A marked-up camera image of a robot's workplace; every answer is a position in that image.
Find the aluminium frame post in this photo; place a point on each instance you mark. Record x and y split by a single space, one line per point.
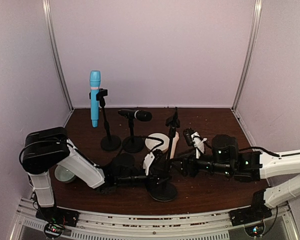
254 30
46 4

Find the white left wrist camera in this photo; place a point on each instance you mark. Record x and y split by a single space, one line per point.
147 162

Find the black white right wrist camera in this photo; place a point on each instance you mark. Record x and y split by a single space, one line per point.
194 139

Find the pale green ceramic bowl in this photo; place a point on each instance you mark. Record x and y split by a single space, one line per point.
63 175

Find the white ceramic bowl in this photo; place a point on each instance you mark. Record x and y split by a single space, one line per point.
151 143

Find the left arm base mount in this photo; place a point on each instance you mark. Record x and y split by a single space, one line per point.
57 219

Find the left aluminium frame post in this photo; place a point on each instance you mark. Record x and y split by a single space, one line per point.
46 4

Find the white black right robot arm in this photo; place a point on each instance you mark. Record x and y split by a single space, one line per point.
250 164

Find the beige microphone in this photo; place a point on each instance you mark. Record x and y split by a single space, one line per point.
174 145

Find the right aluminium frame post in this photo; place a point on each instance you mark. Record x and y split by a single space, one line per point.
254 30

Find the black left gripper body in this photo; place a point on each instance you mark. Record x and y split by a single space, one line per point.
151 180

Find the metal front rail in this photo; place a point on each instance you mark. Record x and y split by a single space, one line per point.
215 225

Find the black front microphone stand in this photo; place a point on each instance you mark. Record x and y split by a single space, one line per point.
110 142

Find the black microphone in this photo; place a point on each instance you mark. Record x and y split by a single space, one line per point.
141 115

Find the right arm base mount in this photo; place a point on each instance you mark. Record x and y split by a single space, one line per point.
251 218

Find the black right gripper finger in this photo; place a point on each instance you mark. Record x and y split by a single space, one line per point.
176 166
180 158

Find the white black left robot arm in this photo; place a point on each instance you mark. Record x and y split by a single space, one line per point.
51 147

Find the blue microphone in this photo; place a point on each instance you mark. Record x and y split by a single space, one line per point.
95 82

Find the black microphone stand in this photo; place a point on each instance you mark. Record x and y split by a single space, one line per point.
131 144
110 142
173 123

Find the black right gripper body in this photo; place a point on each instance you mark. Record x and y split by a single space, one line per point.
185 165

